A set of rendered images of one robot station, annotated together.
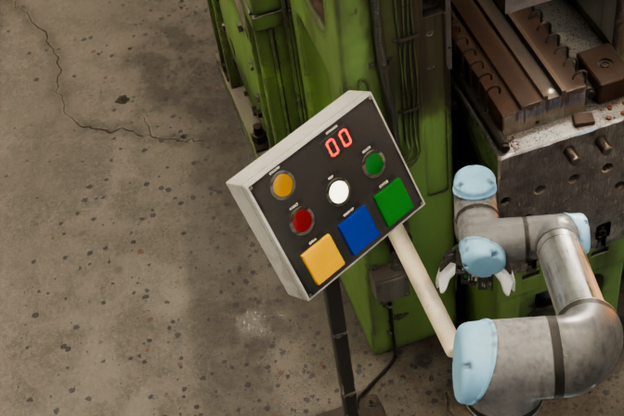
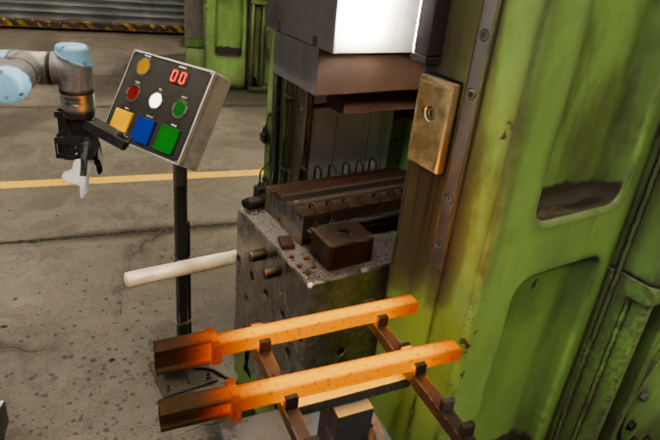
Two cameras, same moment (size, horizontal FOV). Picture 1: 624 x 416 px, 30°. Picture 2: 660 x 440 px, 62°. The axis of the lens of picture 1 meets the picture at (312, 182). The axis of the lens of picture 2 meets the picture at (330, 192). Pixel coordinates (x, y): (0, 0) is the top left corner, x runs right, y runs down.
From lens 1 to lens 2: 2.54 m
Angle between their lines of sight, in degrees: 57
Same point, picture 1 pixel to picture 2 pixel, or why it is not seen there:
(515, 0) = (277, 62)
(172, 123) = not seen: hidden behind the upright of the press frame
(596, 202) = (275, 350)
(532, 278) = (247, 376)
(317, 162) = (163, 75)
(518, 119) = (271, 201)
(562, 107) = (291, 222)
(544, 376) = not seen: outside the picture
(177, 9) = not seen: hidden behind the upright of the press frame
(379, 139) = (193, 100)
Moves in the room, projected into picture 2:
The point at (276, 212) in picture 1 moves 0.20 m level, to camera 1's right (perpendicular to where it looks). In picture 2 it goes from (131, 75) to (133, 93)
